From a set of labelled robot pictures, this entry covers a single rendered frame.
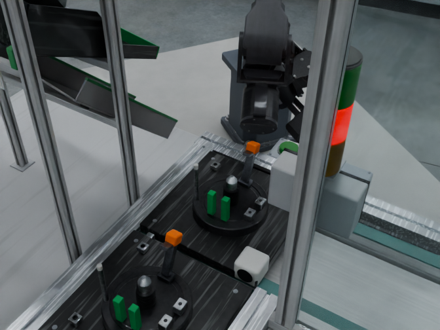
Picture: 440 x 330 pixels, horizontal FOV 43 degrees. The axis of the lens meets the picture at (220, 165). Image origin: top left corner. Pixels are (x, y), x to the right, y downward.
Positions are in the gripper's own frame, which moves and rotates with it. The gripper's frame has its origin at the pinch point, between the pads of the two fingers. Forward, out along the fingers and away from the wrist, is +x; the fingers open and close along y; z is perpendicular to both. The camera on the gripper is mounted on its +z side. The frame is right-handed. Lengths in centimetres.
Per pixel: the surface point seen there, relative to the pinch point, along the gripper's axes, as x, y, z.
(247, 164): 2.2, -2.1, -12.2
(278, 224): 5.9, -13.6, -14.7
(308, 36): 203, 151, 56
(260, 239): 3.2, -14.7, -18.5
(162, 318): -13.3, -21.4, -35.2
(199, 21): 184, 202, 11
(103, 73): 25, 62, -30
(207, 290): -4.7, -19.1, -29.4
